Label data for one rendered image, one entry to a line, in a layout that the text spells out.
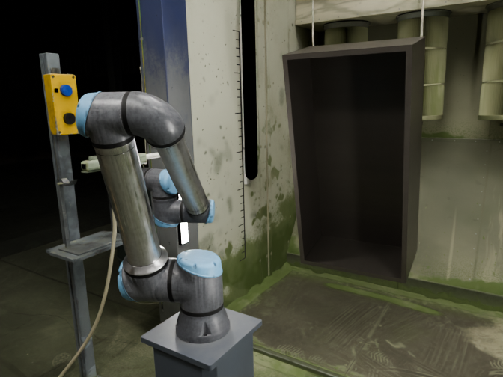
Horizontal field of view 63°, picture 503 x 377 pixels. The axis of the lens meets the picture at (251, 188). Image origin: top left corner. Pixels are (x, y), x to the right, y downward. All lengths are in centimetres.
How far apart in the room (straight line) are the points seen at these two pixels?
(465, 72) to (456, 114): 30
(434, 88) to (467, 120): 45
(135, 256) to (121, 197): 23
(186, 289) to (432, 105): 228
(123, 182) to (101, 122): 18
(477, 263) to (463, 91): 125
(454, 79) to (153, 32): 222
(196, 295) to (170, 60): 127
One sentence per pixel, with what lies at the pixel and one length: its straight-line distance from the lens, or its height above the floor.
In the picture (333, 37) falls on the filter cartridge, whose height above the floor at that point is 187.
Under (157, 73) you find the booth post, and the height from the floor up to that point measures 157.
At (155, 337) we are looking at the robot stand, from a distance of 151.
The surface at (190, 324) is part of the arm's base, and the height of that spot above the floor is 70.
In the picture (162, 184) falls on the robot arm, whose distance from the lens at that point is 153.
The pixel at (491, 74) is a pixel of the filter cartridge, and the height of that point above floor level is 155.
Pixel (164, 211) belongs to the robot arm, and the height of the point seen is 102.
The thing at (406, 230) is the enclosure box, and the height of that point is 77.
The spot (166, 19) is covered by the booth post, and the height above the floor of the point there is 182.
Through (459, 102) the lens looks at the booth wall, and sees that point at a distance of 346.
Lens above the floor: 142
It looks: 12 degrees down
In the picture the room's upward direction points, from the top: 1 degrees counter-clockwise
